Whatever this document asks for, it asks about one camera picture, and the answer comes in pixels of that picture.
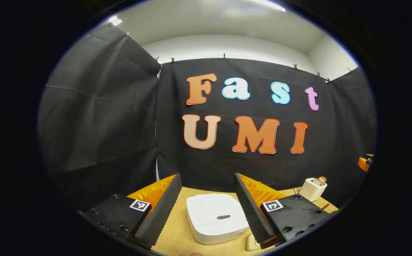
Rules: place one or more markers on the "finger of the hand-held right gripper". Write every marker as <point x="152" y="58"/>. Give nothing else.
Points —
<point x="363" y="163"/>

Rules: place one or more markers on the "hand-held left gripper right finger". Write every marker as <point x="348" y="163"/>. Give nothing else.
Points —
<point x="250" y="209"/>

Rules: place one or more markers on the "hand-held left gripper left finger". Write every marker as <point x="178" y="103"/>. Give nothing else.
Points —
<point x="163" y="209"/>

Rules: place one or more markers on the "white rice cooker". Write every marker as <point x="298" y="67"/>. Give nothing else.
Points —
<point x="213" y="220"/>

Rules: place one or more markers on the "wooden spoon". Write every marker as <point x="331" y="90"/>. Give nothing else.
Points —
<point x="325" y="206"/>

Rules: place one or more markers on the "small cream box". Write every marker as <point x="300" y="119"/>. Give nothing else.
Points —
<point x="251" y="243"/>

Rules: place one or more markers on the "toasted bread slice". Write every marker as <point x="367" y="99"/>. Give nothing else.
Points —
<point x="320" y="180"/>

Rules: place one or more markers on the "cream toaster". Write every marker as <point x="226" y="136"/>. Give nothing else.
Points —
<point x="310" y="192"/>

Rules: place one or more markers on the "black backdrop cloth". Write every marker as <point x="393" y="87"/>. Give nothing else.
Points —
<point x="102" y="117"/>

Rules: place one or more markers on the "row of small cloth clips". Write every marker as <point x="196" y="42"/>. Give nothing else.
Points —
<point x="223" y="56"/>

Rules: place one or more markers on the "ceiling light strip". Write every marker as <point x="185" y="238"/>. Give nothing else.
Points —
<point x="268" y="4"/>

